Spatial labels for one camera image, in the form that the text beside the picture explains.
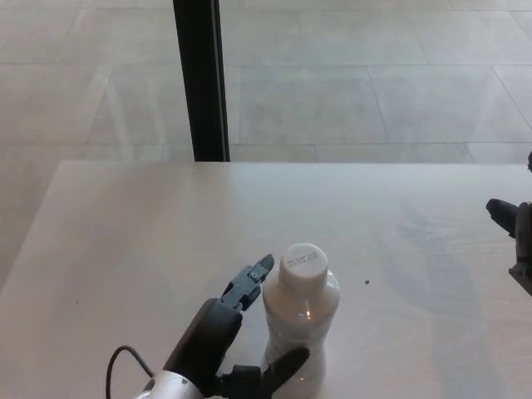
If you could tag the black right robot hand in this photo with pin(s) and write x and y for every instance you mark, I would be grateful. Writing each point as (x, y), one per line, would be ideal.
(517, 232)

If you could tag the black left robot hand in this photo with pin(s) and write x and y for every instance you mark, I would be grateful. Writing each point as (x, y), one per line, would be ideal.
(205, 336)

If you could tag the white plastic bottle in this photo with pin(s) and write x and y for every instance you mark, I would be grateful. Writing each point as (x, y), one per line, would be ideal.
(303, 307)

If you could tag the white screw cap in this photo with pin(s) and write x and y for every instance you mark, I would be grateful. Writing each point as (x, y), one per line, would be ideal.
(303, 264)

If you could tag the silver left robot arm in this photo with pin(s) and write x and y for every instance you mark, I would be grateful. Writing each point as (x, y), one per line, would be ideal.
(172, 386)

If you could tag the black vertical window post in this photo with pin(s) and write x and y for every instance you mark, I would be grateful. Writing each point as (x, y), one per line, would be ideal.
(201, 79)

